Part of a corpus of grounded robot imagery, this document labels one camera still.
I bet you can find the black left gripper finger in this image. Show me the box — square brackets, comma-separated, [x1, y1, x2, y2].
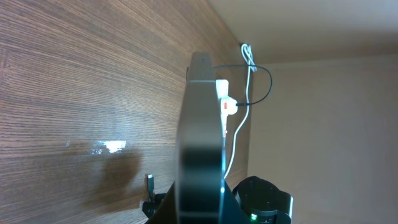
[148, 52, 249, 223]

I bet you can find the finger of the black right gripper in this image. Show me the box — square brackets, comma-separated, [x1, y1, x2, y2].
[142, 193, 167, 219]

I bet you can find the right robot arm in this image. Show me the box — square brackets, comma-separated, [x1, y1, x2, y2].
[142, 175, 294, 224]

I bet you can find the white USB charger plug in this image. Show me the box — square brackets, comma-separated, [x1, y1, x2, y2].
[220, 96, 238, 116]

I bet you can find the white power strip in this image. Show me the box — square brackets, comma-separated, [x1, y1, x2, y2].
[216, 80, 229, 138]

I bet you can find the white power strip cord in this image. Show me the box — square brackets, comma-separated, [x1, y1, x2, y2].
[223, 42, 258, 180]

